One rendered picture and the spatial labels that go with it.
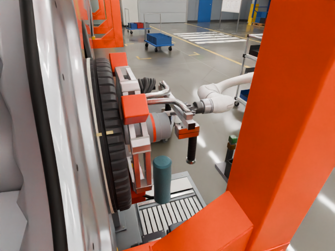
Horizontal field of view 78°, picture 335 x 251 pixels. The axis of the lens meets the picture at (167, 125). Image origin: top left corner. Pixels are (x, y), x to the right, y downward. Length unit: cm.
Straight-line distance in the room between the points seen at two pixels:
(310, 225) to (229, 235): 131
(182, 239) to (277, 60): 56
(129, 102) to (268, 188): 43
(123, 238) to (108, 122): 84
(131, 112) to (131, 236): 88
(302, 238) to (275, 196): 130
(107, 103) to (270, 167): 47
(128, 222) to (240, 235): 86
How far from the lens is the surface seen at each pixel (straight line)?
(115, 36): 448
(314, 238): 188
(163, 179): 98
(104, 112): 64
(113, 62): 99
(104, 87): 68
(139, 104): 62
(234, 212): 67
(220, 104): 124
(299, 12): 44
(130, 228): 136
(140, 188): 82
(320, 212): 206
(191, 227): 72
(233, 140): 131
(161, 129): 93
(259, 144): 52
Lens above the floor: 138
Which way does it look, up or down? 32 degrees down
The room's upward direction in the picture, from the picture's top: 1 degrees clockwise
